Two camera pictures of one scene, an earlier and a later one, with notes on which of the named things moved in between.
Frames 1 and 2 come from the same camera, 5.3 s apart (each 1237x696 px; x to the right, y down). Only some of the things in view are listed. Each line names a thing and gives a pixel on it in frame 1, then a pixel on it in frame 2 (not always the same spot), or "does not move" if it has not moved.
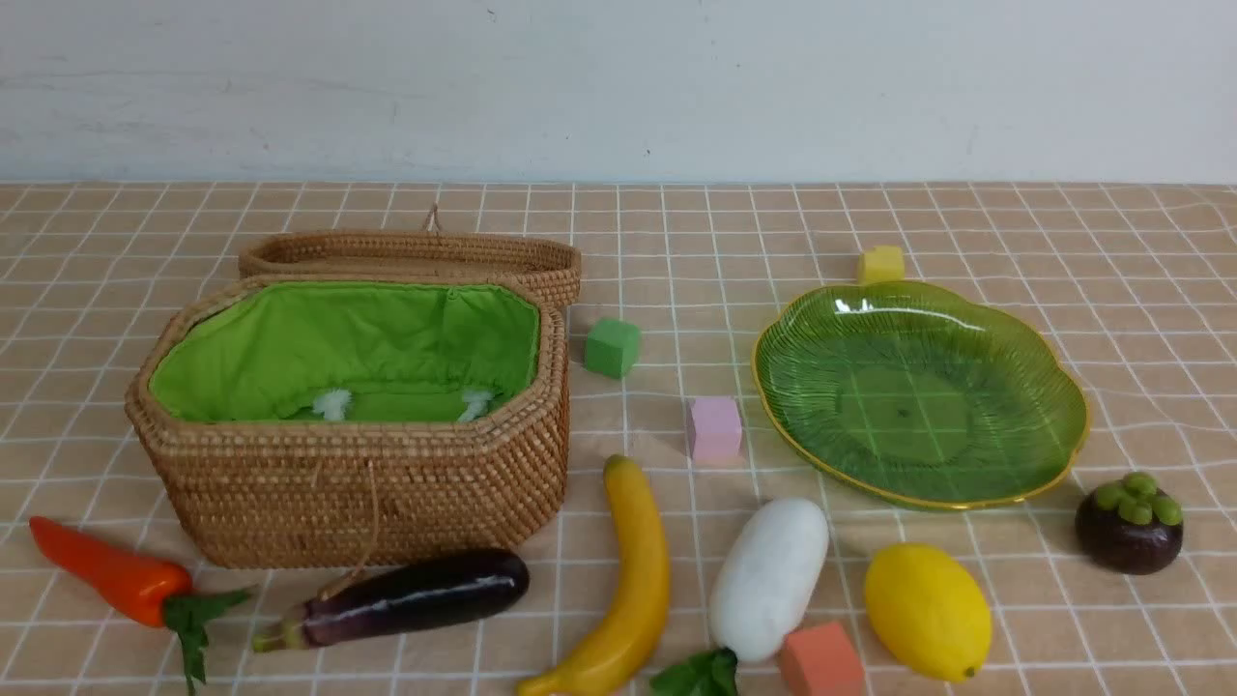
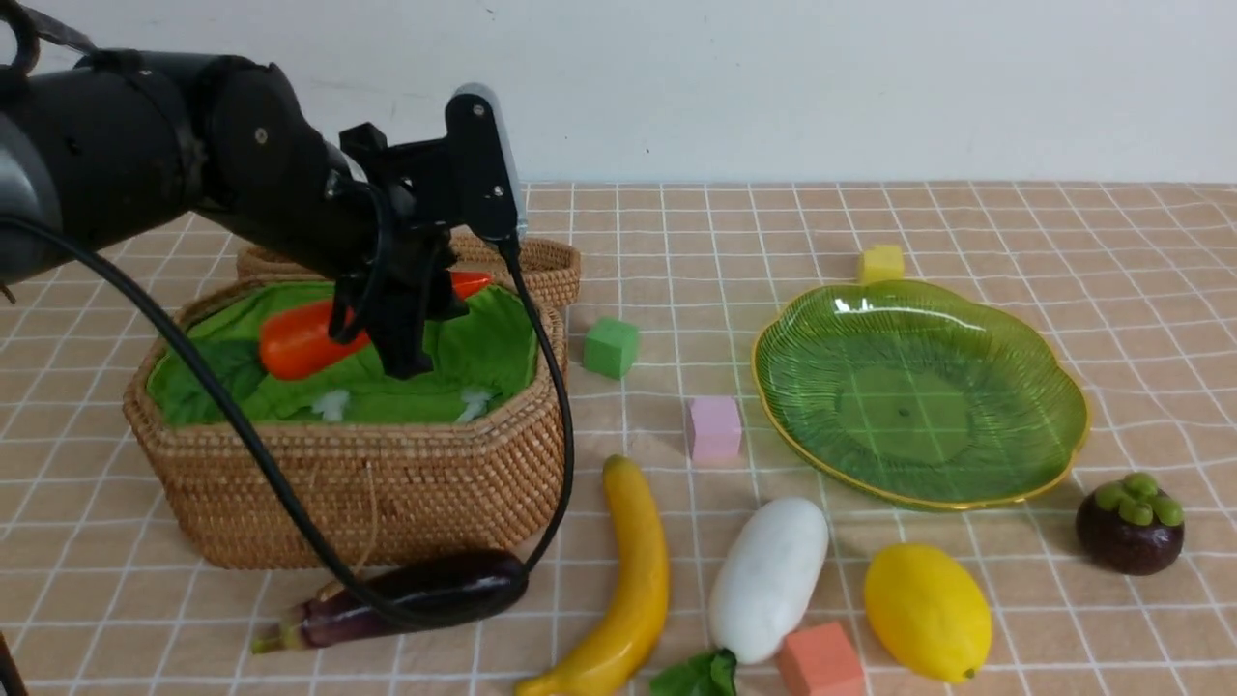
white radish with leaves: (765, 576) does not move
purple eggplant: (428, 590) does not move
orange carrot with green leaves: (159, 594) to (297, 339)
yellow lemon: (930, 611) does not move
